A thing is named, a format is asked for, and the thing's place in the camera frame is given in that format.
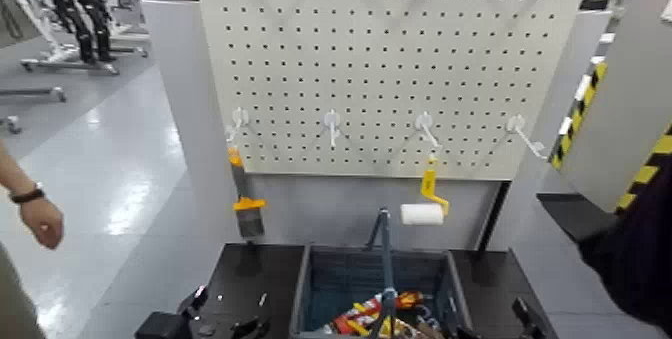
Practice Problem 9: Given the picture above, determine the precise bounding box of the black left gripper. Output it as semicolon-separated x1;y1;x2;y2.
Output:
178;284;272;339

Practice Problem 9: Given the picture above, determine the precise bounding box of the yellow paint roller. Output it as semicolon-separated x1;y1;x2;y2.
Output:
399;154;452;227

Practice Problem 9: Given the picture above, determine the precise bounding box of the bare person forearm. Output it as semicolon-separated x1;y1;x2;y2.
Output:
0;141;43;195

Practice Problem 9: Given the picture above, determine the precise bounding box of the grey plastic crate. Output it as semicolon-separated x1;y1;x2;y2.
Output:
289;244;474;339

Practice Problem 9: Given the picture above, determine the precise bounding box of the bare person hand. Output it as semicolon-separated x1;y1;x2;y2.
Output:
19;197;65;250

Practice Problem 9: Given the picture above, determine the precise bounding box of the yellow grey paint brush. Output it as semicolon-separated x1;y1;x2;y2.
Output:
227;145;268;239

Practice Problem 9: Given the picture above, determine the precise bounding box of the red yellow tool package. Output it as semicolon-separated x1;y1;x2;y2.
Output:
331;297;384;338

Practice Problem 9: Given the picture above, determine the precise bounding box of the dark purple fabric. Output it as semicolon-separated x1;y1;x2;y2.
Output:
577;157;672;334

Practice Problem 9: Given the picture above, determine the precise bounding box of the white pegboard hook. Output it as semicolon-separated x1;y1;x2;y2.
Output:
225;107;251;144
414;111;443;150
323;109;342;149
505;114;548;160

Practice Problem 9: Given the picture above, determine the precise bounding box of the grey partition panel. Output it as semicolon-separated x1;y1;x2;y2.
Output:
490;10;613;250
140;0;248;245

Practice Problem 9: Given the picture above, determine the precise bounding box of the dark wrist watch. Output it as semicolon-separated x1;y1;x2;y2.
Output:
9;183;46;206

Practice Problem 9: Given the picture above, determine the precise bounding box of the hazard striped grey pillar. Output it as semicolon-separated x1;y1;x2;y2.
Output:
548;0;672;214

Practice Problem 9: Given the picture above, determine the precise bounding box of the grey caster foot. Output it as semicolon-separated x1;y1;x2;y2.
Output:
0;115;23;135

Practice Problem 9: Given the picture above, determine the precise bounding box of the white perforated pegboard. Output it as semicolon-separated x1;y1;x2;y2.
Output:
195;0;592;181

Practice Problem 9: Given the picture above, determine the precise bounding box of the grey stand base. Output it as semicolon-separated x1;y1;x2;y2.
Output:
20;57;121;76

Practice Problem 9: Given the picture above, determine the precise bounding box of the black humanoid robot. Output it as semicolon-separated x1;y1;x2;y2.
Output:
37;0;118;64

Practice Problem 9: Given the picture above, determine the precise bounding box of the brown handled tool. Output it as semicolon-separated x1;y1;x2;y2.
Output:
414;314;447;339

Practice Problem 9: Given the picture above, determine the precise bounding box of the orange red handled screwdriver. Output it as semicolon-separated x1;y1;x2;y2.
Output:
394;290;426;312

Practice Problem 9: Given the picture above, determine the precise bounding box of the grey floor rail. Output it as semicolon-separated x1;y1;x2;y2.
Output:
0;86;68;103

